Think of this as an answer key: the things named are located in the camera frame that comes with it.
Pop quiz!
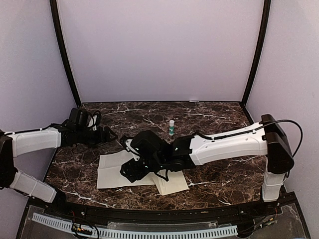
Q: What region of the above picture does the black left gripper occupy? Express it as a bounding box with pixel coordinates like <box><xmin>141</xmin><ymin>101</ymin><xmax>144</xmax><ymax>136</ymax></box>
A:
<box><xmin>76</xmin><ymin>126</ymin><xmax>118</xmax><ymax>149</ymax></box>

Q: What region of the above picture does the spare white paper sheet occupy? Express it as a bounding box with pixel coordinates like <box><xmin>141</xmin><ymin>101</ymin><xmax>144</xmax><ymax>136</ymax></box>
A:
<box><xmin>96</xmin><ymin>150</ymin><xmax>155</xmax><ymax>189</ymax></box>

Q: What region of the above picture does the cream paper envelope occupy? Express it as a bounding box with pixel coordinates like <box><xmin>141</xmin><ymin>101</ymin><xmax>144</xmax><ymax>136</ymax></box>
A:
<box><xmin>151</xmin><ymin>171</ymin><xmax>189</xmax><ymax>196</ymax></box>

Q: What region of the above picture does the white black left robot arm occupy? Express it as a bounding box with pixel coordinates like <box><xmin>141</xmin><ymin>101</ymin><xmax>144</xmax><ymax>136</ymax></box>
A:
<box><xmin>0</xmin><ymin>108</ymin><xmax>118</xmax><ymax>217</ymax></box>

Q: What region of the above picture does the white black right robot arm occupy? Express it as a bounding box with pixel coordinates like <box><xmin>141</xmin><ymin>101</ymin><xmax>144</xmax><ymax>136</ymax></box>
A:
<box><xmin>120</xmin><ymin>114</ymin><xmax>295</xmax><ymax>216</ymax></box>

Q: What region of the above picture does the green white glue stick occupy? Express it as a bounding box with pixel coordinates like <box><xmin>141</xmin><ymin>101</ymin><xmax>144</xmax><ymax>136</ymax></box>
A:
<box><xmin>169</xmin><ymin>120</ymin><xmax>174</xmax><ymax>136</ymax></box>

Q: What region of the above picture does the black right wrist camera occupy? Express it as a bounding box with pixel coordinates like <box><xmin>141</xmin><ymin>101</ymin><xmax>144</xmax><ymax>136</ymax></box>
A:
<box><xmin>120</xmin><ymin>135</ymin><xmax>139</xmax><ymax>161</ymax></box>

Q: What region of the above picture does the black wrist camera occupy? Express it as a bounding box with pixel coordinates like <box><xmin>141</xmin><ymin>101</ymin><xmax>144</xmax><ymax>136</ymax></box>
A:
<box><xmin>87</xmin><ymin>110</ymin><xmax>102</xmax><ymax>131</ymax></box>
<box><xmin>120</xmin><ymin>135</ymin><xmax>139</xmax><ymax>161</ymax></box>

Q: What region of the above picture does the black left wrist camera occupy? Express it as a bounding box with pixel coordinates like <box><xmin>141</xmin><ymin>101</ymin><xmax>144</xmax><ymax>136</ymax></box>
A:
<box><xmin>87</xmin><ymin>110</ymin><xmax>102</xmax><ymax>131</ymax></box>

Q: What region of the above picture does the black front table rail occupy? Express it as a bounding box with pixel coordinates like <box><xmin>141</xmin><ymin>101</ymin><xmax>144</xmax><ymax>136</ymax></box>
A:
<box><xmin>47</xmin><ymin>201</ymin><xmax>278</xmax><ymax>225</ymax></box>

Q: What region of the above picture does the white slotted cable duct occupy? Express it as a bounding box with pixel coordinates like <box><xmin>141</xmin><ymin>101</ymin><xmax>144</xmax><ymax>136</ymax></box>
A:
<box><xmin>32</xmin><ymin>213</ymin><xmax>238</xmax><ymax>239</ymax></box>

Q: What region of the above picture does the black left corner frame post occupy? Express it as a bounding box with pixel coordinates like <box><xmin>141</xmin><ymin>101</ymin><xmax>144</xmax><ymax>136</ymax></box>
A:
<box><xmin>49</xmin><ymin>0</ymin><xmax>82</xmax><ymax>107</ymax></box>

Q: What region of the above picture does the black corner frame post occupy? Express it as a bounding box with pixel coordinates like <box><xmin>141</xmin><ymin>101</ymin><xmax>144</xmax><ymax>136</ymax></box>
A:
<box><xmin>240</xmin><ymin>0</ymin><xmax>271</xmax><ymax>109</ymax></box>
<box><xmin>49</xmin><ymin>0</ymin><xmax>82</xmax><ymax>107</ymax></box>

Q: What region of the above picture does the black right corner frame post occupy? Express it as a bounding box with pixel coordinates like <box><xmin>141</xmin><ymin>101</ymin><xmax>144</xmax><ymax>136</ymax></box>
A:
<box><xmin>240</xmin><ymin>0</ymin><xmax>271</xmax><ymax>109</ymax></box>

